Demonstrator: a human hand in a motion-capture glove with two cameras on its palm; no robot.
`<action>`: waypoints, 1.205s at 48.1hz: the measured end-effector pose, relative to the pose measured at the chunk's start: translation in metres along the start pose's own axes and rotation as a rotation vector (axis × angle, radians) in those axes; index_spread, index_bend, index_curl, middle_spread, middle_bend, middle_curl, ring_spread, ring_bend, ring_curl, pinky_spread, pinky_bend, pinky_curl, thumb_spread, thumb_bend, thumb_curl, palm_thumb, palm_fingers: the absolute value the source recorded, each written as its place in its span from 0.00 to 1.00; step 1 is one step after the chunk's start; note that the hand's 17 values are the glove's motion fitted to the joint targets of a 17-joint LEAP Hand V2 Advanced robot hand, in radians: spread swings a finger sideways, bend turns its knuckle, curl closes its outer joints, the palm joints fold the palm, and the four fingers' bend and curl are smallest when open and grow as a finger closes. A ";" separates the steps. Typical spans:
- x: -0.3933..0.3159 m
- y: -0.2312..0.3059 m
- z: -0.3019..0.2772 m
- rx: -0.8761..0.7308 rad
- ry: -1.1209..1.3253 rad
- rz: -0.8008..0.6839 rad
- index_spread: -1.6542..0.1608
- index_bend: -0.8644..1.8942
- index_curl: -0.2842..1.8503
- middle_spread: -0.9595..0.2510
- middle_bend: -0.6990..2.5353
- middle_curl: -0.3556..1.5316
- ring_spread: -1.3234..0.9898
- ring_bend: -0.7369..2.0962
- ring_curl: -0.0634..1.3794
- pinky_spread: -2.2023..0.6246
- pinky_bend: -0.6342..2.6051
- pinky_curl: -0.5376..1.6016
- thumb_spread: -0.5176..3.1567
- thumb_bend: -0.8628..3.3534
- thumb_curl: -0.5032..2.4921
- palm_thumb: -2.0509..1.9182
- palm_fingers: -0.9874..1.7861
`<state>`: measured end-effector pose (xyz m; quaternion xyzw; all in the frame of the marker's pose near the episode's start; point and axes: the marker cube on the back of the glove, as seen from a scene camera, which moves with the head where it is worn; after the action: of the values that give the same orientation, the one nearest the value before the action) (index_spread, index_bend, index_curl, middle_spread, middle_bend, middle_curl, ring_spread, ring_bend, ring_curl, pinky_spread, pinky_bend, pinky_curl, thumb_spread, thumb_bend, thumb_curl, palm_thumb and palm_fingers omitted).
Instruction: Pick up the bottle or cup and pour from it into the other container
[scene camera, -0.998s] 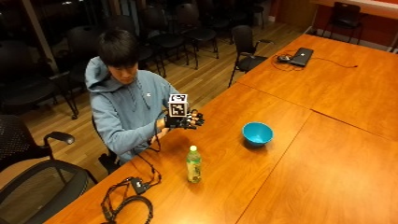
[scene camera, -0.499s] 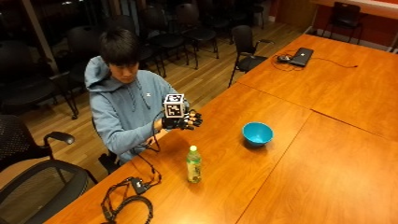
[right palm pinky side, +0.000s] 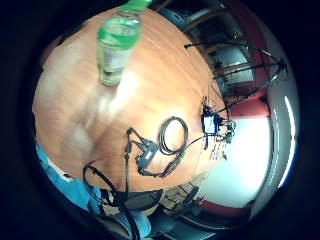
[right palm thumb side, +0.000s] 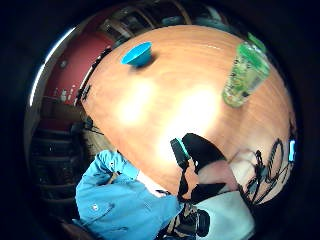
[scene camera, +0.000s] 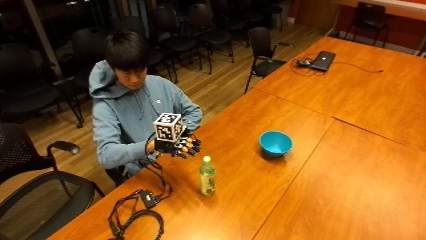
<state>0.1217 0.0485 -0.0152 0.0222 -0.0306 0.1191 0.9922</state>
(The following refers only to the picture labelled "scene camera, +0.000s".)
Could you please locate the white cube of black markers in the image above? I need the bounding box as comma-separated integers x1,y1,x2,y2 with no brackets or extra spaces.
152,112,185,144

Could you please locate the green tea bottle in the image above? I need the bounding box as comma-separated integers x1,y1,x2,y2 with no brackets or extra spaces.
198,155,217,198

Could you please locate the the person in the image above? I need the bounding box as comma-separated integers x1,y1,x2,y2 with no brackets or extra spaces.
88,29,205,188

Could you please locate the small black connector box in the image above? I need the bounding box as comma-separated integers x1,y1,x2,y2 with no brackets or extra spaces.
138,189,161,210

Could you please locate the blue bowl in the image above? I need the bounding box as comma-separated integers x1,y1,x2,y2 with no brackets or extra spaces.
258,130,294,157

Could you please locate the black stacking chair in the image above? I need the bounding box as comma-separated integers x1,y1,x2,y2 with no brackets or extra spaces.
345,1,390,48
149,6,205,85
70,27,113,101
186,3,235,75
0,42,86,129

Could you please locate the black chair with armrests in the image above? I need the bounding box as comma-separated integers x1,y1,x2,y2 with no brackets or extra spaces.
242,26,294,95

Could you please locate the black mesh office chair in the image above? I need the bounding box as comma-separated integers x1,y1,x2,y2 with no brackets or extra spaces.
0,122,82,185
0,170,106,240

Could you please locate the black laptop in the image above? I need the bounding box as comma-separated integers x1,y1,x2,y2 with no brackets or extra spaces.
307,50,338,73

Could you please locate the white table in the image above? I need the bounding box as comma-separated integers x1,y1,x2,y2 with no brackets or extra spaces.
331,0,426,23

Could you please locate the black glove cable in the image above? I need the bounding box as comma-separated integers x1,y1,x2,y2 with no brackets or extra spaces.
144,136,174,202

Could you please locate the coiled black cable bundle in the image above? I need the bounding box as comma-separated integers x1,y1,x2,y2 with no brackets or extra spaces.
106,190,166,240

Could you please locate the thin black laptop cable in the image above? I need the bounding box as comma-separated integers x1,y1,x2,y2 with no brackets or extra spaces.
289,53,385,78

